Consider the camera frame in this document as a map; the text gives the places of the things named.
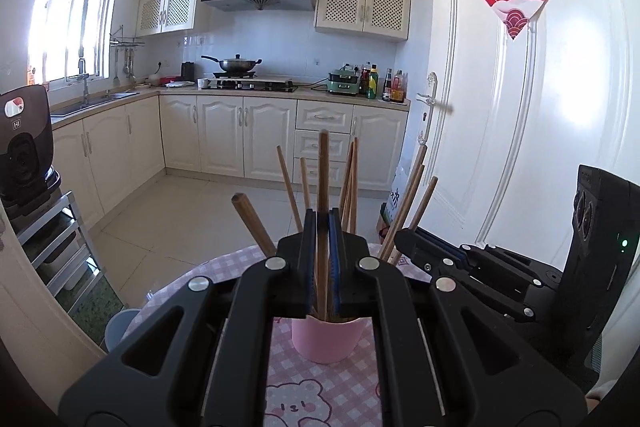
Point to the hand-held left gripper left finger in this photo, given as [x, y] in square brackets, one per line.
[290, 277]

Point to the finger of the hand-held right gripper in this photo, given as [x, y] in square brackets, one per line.
[425, 259]
[500, 259]

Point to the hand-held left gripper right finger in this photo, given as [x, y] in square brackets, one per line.
[355, 277]

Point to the bundle of wooden chopsticks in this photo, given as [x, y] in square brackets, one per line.
[253, 222]

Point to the pink cup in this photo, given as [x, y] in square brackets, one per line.
[325, 342]

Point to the long brown chopstick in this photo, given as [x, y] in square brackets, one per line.
[323, 172]

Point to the printed cardboard box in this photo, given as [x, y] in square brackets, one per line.
[392, 207]

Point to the pink checked printed tablecloth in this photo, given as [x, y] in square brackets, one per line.
[320, 392]

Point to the white panelled door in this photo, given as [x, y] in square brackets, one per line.
[525, 107]

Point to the cream base cabinets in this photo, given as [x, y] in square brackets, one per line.
[220, 137]

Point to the red label oil bottle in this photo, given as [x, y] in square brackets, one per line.
[398, 88]

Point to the dark sauce bottle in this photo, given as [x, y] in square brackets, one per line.
[387, 87]

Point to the grey blue bin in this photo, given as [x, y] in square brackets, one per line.
[120, 329]

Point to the green bottle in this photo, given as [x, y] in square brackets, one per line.
[372, 86]

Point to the green electric cooker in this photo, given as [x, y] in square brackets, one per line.
[344, 83]

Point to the black gas stove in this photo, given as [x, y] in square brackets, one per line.
[252, 84]

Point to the white mug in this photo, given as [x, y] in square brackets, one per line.
[203, 83]

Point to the steel wok with lid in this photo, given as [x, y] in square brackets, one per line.
[237, 65]

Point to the metal storage rack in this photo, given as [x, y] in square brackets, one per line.
[70, 232]

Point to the white storage bin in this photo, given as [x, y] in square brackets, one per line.
[62, 259]

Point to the black jar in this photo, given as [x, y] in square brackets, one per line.
[187, 72]

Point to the beige kitchen countertop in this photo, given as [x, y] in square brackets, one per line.
[150, 93]

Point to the steel kitchen sink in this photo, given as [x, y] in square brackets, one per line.
[100, 99]

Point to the cream curved furniture panel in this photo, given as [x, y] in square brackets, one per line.
[30, 297]

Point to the metal hanging spatula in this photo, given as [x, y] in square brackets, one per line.
[116, 74]

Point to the metal hanging ladle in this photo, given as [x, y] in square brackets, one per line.
[127, 64]

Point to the chrome sink faucet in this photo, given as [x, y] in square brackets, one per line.
[85, 79]

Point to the dark rice cooker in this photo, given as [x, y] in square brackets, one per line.
[22, 147]

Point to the barred kitchen window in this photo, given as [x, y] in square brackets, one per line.
[75, 7]

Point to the metal wall utensil rail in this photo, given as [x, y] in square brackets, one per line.
[125, 41]

